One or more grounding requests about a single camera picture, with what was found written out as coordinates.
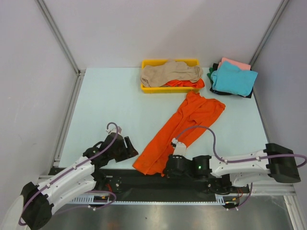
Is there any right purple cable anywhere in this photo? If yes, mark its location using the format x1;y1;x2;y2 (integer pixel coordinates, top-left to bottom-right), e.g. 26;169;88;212
174;125;307;210

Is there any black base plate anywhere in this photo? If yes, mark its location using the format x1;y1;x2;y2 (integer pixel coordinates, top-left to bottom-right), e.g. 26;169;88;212
47;167;250;202

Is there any white slotted cable duct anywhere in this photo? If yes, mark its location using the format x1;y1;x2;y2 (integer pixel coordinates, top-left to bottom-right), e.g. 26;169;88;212
69;192;237;206

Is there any light blue folded t-shirt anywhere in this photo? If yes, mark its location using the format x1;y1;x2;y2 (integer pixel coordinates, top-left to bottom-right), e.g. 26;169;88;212
211;61;259;97

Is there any yellow plastic tray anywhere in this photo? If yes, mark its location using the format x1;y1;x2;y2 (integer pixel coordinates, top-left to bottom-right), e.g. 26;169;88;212
140;59;203;93

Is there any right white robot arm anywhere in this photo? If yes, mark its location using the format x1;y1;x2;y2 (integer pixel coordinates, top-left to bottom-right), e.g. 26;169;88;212
163;143;301;192

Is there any aluminium frame post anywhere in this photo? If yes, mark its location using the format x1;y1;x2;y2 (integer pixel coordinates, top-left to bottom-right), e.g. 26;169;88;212
249;0;291;68
35;0;85;166

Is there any black folded t-shirt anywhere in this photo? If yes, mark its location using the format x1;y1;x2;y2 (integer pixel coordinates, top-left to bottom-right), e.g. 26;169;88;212
209;62;254;99

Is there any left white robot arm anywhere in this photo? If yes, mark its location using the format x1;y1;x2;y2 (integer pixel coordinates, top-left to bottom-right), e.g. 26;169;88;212
18;133;138;230

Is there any beige t-shirt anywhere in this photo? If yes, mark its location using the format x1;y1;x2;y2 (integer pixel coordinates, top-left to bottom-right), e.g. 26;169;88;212
140;60;203;87

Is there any green folded t-shirt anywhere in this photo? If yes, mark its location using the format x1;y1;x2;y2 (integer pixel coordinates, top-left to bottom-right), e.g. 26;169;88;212
207;67;216;84

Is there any orange t-shirt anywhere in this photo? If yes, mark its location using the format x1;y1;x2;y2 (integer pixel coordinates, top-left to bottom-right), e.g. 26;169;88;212
132;92;226;175
165;79;205;89

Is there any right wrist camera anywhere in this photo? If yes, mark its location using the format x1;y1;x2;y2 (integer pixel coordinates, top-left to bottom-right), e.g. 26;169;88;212
171;138;187;156

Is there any pink folded t-shirt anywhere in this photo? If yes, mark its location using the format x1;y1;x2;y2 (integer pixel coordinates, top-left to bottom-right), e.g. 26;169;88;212
218;57;251;70

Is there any right aluminium frame post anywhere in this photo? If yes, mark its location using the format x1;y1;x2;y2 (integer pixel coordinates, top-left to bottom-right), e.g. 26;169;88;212
249;0;291;68

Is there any orange t-shirt in tray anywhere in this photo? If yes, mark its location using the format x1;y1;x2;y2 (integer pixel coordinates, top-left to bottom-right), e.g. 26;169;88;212
165;79;205;89

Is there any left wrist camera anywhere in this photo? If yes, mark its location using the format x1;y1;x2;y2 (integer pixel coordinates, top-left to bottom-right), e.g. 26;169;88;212
106;127;122;136

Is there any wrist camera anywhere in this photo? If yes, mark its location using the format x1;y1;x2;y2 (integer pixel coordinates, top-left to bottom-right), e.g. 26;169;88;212
106;127;122;136
171;138;187;156

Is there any left aluminium frame post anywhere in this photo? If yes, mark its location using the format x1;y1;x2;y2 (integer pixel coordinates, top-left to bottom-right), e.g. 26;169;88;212
35;0;85;166

